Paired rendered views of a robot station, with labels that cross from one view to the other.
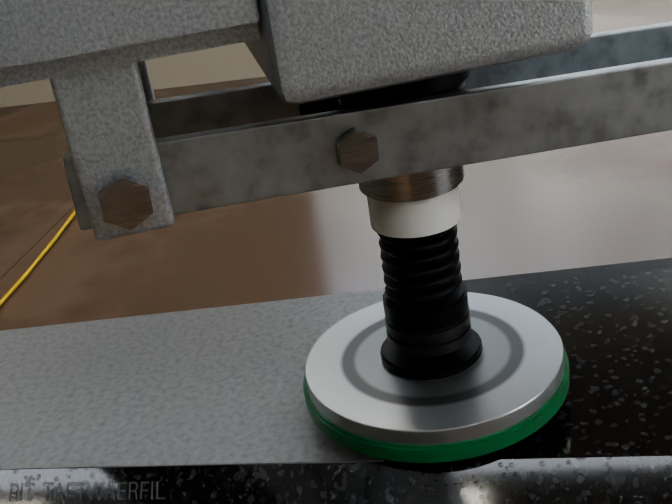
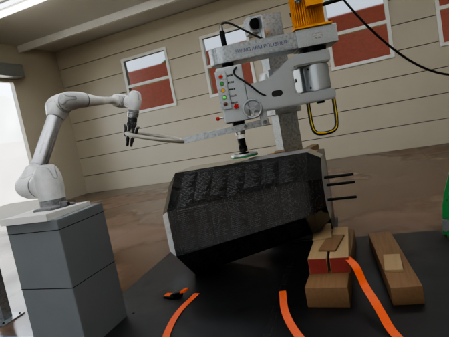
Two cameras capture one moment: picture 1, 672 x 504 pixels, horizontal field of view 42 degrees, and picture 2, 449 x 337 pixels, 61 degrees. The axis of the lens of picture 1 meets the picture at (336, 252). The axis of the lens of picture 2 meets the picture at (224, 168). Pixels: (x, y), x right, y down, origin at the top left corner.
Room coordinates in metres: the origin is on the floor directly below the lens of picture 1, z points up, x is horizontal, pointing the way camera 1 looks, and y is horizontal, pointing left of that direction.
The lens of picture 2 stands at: (3.63, 0.32, 1.13)
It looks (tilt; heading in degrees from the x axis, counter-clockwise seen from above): 6 degrees down; 191
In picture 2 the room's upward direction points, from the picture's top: 11 degrees counter-clockwise
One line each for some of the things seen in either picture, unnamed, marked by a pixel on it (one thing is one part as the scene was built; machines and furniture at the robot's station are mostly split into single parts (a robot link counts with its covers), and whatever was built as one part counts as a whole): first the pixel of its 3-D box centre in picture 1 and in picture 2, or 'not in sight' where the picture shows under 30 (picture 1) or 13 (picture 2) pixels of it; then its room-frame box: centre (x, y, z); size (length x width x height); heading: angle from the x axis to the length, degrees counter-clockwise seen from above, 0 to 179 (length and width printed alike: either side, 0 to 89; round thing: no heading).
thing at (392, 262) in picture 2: not in sight; (392, 263); (1.24, 0.80, 0.13); 0.25 x 0.10 x 0.01; 169
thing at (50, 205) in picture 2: not in sight; (55, 203); (1.52, -1.15, 0.86); 0.22 x 0.18 x 0.06; 73
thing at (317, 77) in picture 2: not in sight; (317, 77); (0.53, 0.59, 1.37); 0.19 x 0.19 x 0.20
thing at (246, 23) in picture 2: not in sight; (252, 26); (-0.08, 0.14, 2.00); 0.20 x 0.18 x 0.15; 172
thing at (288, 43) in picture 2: not in sight; (271, 49); (0.57, 0.28, 1.64); 0.96 x 0.25 x 0.17; 98
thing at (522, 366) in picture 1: (432, 358); (244, 154); (0.62, -0.06, 0.89); 0.21 x 0.21 x 0.01
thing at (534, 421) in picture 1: (432, 362); (244, 154); (0.62, -0.06, 0.89); 0.22 x 0.22 x 0.04
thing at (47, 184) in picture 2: not in sight; (48, 182); (1.50, -1.18, 1.00); 0.18 x 0.16 x 0.22; 67
